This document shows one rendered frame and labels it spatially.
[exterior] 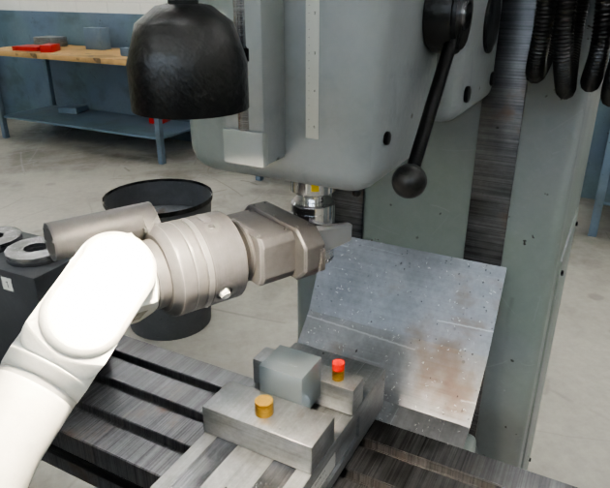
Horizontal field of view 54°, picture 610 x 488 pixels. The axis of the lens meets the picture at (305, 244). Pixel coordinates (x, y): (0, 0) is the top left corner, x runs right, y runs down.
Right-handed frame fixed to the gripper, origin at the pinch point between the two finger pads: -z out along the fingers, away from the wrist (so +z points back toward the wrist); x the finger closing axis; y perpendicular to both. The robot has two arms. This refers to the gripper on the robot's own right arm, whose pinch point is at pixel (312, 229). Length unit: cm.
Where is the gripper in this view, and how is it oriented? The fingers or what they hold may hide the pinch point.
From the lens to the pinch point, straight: 65.1
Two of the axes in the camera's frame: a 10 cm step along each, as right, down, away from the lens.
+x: -6.0, -3.2, 7.3
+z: -8.0, 2.3, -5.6
